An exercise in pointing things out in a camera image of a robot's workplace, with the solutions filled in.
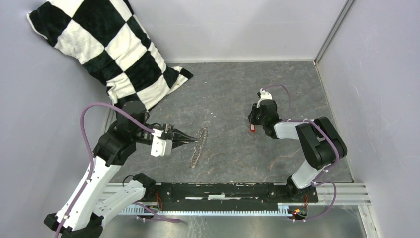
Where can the black white checkered pillow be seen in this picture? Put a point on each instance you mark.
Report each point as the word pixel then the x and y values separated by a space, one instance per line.
pixel 108 40

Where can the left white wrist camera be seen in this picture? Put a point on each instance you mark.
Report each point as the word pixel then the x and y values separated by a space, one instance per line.
pixel 160 147

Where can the aluminium frame rail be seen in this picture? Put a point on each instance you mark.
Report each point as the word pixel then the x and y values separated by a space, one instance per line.
pixel 343 210

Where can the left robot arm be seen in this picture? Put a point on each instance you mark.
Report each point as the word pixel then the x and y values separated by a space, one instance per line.
pixel 84 215

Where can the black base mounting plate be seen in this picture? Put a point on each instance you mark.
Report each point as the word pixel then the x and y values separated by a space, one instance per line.
pixel 223 197

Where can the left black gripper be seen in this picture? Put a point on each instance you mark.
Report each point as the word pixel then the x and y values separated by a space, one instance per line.
pixel 170 134

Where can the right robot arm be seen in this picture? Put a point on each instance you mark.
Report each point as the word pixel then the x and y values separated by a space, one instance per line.
pixel 321 144

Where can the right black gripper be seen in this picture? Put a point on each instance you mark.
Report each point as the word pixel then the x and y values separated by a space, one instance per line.
pixel 251 117

